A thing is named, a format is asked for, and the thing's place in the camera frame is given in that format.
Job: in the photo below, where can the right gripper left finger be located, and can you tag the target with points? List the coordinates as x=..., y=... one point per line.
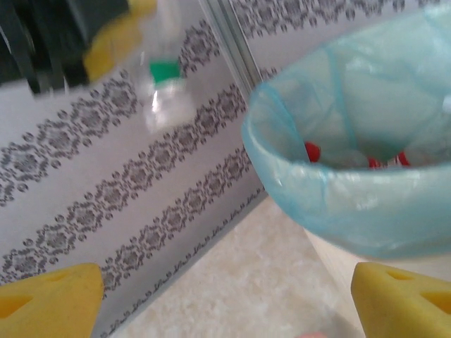
x=53, y=303

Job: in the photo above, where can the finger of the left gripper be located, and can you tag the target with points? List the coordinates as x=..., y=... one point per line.
x=112, y=49
x=142, y=3

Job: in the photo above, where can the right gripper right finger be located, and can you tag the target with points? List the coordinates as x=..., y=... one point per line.
x=398, y=303

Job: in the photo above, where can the clear bottle green label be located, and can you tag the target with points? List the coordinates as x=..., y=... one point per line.
x=165, y=98

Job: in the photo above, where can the large red label cola bottle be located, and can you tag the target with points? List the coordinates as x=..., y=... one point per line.
x=373, y=162

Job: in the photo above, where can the cream waste bin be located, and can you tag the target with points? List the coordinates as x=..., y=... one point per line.
x=338, y=267

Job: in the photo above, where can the white bin with blue liner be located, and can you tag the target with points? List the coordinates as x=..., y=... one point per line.
x=352, y=211

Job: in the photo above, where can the aluminium frame post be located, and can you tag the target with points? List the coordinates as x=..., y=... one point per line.
x=229, y=42

